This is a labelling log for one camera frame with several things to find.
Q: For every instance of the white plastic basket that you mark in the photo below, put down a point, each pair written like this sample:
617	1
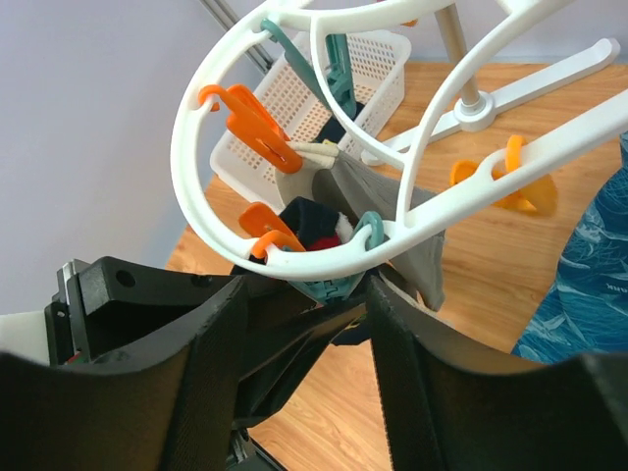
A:
377	61

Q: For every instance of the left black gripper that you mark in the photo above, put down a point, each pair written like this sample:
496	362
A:
111	302

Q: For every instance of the white round clip hanger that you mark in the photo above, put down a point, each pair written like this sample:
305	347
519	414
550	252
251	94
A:
411	225

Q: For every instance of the orange peg holding sock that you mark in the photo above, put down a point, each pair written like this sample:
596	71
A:
252	124

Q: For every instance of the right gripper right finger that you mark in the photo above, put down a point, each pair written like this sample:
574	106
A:
452	403

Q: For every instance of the red white sock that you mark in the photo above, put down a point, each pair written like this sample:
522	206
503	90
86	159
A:
331	131

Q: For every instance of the grey sock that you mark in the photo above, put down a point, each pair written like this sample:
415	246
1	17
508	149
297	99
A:
356	189

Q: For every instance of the dark navy sock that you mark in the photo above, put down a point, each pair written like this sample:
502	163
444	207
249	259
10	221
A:
319	227

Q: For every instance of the cream beige sock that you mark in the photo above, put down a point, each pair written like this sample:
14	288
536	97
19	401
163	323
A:
304	167

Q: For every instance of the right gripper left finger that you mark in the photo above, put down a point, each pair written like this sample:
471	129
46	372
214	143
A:
164	402

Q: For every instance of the blue patterned cloth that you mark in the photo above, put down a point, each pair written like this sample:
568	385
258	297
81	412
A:
585	309

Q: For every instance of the orange clothes peg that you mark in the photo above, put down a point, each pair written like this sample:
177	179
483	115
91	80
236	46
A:
261	222

